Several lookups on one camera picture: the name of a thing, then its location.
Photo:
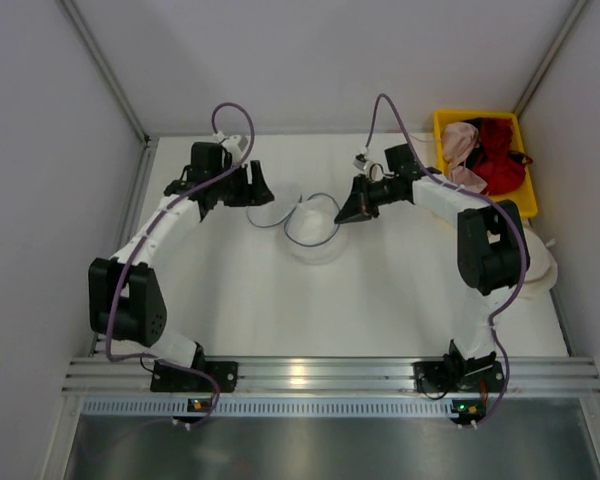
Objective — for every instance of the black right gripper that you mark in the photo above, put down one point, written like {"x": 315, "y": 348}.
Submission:
{"x": 368, "y": 195}

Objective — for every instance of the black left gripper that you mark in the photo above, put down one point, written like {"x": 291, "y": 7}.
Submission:
{"x": 247, "y": 185}

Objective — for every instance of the white mesh laundry bag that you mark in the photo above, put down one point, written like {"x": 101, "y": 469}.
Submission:
{"x": 307, "y": 222}

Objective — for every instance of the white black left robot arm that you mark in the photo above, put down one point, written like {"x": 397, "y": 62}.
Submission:
{"x": 126, "y": 303}

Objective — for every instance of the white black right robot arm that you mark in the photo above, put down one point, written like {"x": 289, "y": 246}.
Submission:
{"x": 491, "y": 250}

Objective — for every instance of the pink bra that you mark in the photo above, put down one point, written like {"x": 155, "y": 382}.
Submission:
{"x": 459, "y": 140}

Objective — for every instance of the red bra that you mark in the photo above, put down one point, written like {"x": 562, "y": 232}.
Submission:
{"x": 493, "y": 160}

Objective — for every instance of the beige round laundry bag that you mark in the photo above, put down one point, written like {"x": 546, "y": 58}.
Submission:
{"x": 542, "y": 272}

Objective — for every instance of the yellow plastic bin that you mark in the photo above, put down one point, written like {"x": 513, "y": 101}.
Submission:
{"x": 524, "y": 196}

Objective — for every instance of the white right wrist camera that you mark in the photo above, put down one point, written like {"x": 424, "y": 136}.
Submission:
{"x": 373, "y": 171}

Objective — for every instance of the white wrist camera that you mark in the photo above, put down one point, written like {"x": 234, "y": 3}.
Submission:
{"x": 235, "y": 145}
{"x": 373, "y": 171}

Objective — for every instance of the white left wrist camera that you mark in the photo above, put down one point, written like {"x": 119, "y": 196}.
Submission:
{"x": 235, "y": 145}

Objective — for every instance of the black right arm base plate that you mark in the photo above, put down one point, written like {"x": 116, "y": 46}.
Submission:
{"x": 440, "y": 377}

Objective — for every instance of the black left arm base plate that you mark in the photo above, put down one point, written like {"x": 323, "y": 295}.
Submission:
{"x": 167, "y": 379}

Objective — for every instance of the aluminium frame rail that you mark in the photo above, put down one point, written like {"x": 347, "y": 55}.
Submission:
{"x": 528, "y": 377}

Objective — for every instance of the perforated cable duct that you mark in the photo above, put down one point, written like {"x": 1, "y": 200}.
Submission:
{"x": 280, "y": 407}

